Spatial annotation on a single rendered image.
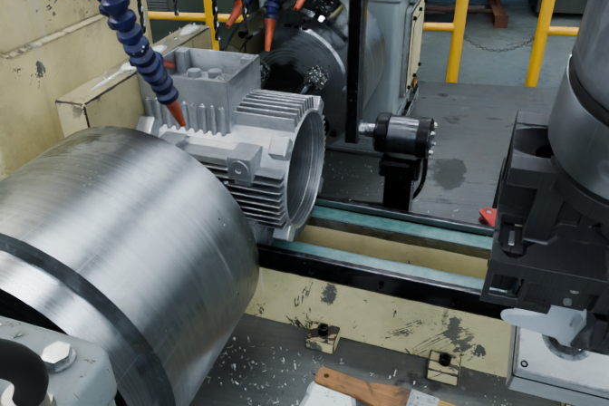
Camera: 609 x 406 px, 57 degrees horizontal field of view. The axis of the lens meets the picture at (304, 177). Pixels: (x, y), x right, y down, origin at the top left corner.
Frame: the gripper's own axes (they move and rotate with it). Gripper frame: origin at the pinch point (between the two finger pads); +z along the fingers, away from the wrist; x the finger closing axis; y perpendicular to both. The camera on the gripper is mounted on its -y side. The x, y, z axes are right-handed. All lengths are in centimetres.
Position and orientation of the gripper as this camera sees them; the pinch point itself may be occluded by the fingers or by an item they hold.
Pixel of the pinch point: (575, 326)
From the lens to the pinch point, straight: 46.0
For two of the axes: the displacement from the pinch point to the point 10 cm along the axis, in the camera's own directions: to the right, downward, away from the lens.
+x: -2.9, 8.0, -5.3
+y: -9.5, -1.6, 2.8
